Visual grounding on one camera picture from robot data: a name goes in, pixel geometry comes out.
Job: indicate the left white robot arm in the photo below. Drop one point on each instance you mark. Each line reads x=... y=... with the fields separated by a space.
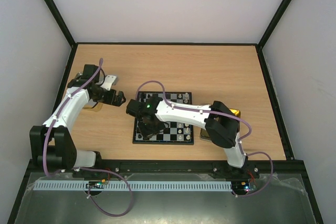
x=51 y=143

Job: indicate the silver tin lid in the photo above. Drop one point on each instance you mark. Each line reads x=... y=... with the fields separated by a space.
x=93 y=106

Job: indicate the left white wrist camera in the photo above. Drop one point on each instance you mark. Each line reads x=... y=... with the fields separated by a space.
x=109 y=81

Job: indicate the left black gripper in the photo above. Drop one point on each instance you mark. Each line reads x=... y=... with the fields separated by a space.
x=120 y=95

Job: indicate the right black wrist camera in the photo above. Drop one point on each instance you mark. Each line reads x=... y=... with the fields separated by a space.
x=135 y=108

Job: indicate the white slotted cable duct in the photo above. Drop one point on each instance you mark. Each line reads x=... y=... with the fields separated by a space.
x=76 y=185

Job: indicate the gold metal tin tray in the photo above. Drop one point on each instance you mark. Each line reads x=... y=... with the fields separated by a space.
x=225 y=122

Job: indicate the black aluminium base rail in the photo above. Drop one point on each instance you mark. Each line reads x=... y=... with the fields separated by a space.
x=216 y=169

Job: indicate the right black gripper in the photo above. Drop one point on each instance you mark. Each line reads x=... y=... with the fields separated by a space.
x=151 y=126

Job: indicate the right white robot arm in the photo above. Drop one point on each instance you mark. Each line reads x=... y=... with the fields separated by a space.
x=224 y=128

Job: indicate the black grey chess board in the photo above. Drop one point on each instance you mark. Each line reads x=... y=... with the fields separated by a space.
x=175 y=133

